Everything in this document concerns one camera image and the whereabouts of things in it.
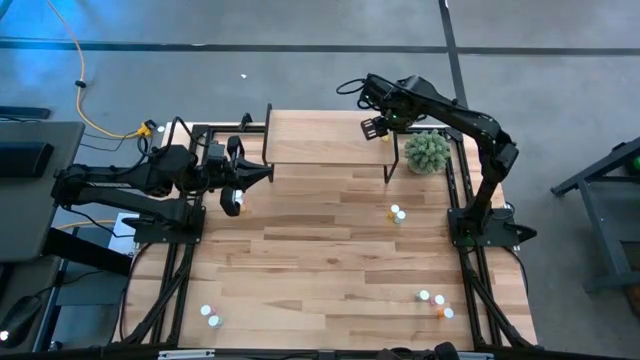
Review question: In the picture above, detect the black metal stand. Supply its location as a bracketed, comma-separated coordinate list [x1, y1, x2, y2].
[549, 135, 640, 294]

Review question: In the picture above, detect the grey desk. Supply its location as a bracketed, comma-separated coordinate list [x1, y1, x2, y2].
[0, 121, 86, 264]

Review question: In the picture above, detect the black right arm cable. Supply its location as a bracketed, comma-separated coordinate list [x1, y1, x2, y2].
[335, 77, 371, 97]

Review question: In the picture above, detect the wooden shelf black metal frame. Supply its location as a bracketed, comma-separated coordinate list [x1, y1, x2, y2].
[261, 102, 401, 185]

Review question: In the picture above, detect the black flat bar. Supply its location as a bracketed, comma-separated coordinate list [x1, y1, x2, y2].
[0, 105, 53, 121]

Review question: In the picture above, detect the yellow extension cable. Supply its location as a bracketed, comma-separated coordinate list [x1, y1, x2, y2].
[47, 0, 151, 140]

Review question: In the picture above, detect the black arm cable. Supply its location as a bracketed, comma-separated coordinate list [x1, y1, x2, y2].
[335, 77, 371, 97]
[62, 204, 139, 235]

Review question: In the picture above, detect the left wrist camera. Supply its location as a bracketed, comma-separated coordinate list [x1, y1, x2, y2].
[205, 142, 227, 164]

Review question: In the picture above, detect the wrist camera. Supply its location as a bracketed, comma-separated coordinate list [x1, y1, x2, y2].
[363, 82, 389, 107]
[205, 142, 227, 164]

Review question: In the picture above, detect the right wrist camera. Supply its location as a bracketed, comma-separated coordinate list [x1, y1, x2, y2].
[363, 82, 389, 107]

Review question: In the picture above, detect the artificial green potted plant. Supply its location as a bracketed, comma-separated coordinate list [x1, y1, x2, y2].
[402, 128, 454, 176]

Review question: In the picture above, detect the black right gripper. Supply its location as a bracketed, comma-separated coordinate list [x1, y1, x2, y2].
[360, 74, 404, 142]

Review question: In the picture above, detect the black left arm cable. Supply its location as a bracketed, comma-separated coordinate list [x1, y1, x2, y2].
[62, 204, 139, 235]

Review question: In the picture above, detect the black computer mouse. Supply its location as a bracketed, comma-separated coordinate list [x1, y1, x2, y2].
[0, 294, 44, 350]

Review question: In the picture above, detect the black metal table frame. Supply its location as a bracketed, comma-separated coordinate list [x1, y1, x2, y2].
[113, 122, 539, 351]

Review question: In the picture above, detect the black desk leg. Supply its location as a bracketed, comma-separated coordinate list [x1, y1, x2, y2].
[43, 227, 134, 277]

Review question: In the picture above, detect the black rectangular device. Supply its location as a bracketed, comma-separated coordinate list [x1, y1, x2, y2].
[0, 141, 55, 180]

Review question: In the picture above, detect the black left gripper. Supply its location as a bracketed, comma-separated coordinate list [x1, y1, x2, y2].
[204, 135, 274, 217]

